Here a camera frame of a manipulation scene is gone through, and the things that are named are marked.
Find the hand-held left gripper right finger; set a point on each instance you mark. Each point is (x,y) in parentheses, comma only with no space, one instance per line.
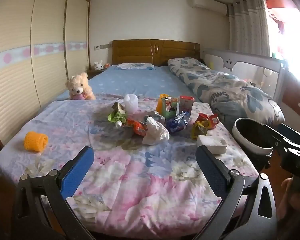
(212,171)

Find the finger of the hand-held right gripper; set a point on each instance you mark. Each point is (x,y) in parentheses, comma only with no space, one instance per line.
(295,133)
(273,133)

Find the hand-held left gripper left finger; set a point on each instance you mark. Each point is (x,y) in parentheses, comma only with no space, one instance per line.
(77,172)

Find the white foam block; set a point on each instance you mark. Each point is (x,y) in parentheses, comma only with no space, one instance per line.
(211,143)

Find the white bin with black liner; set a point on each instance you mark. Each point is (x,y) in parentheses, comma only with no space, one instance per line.
(236,133)

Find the red snack packet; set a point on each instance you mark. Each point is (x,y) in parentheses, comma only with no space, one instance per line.
(210,120)

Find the blue snack wrapper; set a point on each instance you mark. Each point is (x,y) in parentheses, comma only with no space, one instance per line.
(176,123)

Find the green spouted pouch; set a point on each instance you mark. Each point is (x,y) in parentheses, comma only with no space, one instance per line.
(117,116)

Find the white plastic bag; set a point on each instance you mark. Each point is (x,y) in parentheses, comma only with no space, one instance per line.
(155,132)

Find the red drink carton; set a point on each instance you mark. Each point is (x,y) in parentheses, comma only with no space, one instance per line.
(186,103)

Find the orange snack wrapper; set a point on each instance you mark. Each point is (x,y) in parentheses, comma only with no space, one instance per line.
(138,128)

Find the green drink carton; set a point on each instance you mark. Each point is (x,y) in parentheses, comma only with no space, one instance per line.
(168,108)

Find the white printed wrapper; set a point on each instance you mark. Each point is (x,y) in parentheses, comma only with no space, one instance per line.
(156,116)

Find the white foam fruit net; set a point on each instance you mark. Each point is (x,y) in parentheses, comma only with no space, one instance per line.
(131,103)

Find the person's right hand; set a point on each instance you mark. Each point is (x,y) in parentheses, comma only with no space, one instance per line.
(287,192)

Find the floral blanket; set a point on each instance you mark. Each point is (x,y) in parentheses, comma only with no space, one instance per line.
(130,175)

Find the grey heart patterned quilt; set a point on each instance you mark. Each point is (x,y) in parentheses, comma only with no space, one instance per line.
(215,85)

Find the beige teddy bear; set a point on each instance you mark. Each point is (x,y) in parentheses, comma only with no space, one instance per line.
(76,85)

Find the wooden nightstand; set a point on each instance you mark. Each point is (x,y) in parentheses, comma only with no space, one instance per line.
(93,73)

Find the white rabbit plush toy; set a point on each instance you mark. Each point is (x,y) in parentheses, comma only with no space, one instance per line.
(98,66)

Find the bed with blue sheet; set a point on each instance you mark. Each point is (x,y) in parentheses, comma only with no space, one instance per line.
(140,80)

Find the grey dotted curtain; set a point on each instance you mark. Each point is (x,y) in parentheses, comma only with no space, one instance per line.
(245,25)

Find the blue white pillow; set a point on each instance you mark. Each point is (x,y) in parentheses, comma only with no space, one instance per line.
(132,66)

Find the red window valance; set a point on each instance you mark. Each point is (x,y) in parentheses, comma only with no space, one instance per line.
(275,3)

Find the wooden headboard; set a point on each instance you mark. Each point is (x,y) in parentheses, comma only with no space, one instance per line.
(135,52)

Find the white air conditioner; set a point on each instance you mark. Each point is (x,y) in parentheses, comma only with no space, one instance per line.
(207,3)

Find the cream sliding door wardrobe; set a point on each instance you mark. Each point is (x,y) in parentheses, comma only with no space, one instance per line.
(40,30)

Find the grey bed guard rail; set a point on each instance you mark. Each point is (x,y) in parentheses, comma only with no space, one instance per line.
(245,65)

